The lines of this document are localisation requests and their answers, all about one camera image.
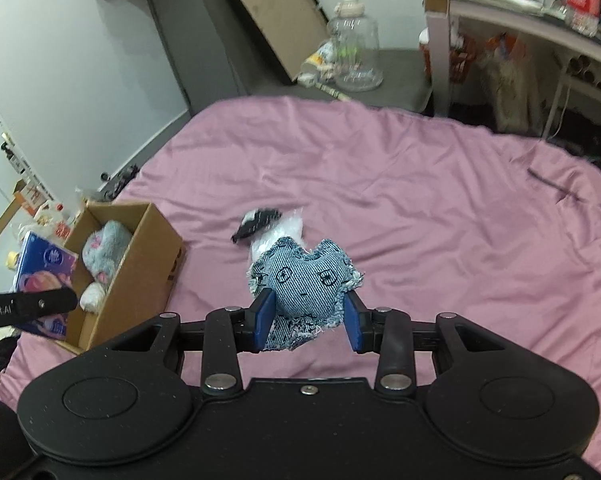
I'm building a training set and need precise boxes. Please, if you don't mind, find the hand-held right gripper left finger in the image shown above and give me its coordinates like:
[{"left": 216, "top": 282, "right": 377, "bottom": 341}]
[{"left": 100, "top": 288, "right": 277, "bottom": 396}]

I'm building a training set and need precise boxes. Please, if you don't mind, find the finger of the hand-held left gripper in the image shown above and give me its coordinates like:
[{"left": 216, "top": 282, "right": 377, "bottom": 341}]
[{"left": 9, "top": 287, "right": 79, "bottom": 334}]

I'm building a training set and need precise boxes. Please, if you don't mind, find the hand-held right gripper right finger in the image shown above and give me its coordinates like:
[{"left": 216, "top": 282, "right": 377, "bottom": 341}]
[{"left": 344, "top": 292, "right": 512, "bottom": 395}]

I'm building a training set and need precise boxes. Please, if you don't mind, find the blue tissue packet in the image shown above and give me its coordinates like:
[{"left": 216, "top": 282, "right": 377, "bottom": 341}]
[{"left": 12, "top": 231, "right": 80, "bottom": 342}]

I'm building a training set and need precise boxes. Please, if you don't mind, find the denim cat plush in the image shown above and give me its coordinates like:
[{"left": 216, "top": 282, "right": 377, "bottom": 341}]
[{"left": 246, "top": 237, "right": 366, "bottom": 352}]

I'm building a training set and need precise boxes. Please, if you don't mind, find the grey fluffy plush toy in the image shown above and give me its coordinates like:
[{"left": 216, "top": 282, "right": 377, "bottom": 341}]
[{"left": 81, "top": 219, "right": 134, "bottom": 284}]

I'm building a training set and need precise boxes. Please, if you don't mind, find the brown cardboard box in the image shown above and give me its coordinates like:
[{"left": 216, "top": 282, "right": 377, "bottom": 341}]
[{"left": 62, "top": 200, "right": 186, "bottom": 357}]

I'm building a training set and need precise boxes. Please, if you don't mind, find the clear plastic bag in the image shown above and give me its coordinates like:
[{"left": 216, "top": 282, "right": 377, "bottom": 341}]
[{"left": 247, "top": 209, "right": 307, "bottom": 262}]

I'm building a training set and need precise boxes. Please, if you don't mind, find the black and white plush toy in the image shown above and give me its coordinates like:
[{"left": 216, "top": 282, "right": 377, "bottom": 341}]
[{"left": 231, "top": 208, "right": 282, "bottom": 245}]

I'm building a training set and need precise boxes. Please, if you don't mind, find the orange cardboard carton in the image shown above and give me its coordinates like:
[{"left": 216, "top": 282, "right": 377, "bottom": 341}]
[{"left": 14, "top": 179, "right": 54, "bottom": 216}]

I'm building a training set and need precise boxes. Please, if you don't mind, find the white cabinet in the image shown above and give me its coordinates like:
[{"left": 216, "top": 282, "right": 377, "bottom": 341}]
[{"left": 0, "top": 109, "right": 47, "bottom": 252}]

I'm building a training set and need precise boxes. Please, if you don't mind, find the pile of shoes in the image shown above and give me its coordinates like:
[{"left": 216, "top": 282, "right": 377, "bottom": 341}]
[{"left": 100, "top": 164, "right": 142, "bottom": 194}]

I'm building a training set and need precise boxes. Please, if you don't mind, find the pink bedsheet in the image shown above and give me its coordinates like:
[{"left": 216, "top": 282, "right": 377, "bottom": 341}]
[{"left": 0, "top": 95, "right": 601, "bottom": 467}]

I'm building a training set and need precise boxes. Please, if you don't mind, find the white patterned strip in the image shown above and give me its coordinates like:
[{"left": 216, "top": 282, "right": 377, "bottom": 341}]
[{"left": 317, "top": 82, "right": 352, "bottom": 104}]

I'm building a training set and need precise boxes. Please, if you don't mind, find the yellow and white can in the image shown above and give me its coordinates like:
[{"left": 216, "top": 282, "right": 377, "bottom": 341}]
[{"left": 300, "top": 39, "right": 338, "bottom": 77}]

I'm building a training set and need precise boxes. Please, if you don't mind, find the clear plastic jar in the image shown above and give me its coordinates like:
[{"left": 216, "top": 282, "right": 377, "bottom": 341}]
[{"left": 327, "top": 0, "right": 385, "bottom": 93}]

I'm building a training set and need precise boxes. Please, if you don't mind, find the orange printed plastic bag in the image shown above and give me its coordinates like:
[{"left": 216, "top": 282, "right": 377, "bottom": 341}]
[{"left": 483, "top": 32, "right": 542, "bottom": 134}]

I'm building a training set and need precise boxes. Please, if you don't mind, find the grey door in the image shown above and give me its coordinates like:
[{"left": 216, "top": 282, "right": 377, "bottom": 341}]
[{"left": 139, "top": 0, "right": 254, "bottom": 112}]

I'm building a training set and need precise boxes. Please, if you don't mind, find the flat cardboard tray leaning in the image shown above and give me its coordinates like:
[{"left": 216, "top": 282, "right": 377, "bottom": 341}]
[{"left": 209, "top": 0, "right": 332, "bottom": 86}]

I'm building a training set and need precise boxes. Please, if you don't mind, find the grey desk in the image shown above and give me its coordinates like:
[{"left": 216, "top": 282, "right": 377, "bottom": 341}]
[{"left": 424, "top": 0, "right": 601, "bottom": 132}]

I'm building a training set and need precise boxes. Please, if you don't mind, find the black cable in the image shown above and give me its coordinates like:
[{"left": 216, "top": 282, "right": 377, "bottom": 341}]
[{"left": 527, "top": 166, "right": 601, "bottom": 212}]

